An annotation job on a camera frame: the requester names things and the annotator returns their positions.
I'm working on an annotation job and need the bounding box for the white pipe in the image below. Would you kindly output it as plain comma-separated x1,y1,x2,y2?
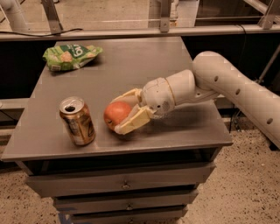
0,0,29,32

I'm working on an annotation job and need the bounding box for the green chip bag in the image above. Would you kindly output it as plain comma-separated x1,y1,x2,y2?
43,45,103,72

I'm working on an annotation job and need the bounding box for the middle drawer knob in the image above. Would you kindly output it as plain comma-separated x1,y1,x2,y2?
126,205,133,211

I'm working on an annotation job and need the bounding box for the metal railing bar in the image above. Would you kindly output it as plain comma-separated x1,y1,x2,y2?
0,24,280,42

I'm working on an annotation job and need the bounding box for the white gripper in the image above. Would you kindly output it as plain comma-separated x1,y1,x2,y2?
112,78,175,135

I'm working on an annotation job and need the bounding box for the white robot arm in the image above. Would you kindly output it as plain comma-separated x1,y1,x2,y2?
113,51,280,148

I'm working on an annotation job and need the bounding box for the top drawer knob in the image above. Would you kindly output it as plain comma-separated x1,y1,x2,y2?
122,182,130,190

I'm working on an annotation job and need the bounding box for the orange soda can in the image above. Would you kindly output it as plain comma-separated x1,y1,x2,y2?
59,96,95,146

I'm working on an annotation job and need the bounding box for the red apple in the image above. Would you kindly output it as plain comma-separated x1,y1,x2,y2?
103,101,131,130

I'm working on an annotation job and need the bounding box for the drawer knob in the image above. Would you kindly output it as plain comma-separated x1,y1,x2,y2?
122,182,130,190
126,205,133,211

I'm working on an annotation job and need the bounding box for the black cable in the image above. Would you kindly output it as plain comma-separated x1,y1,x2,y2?
0,27,84,38

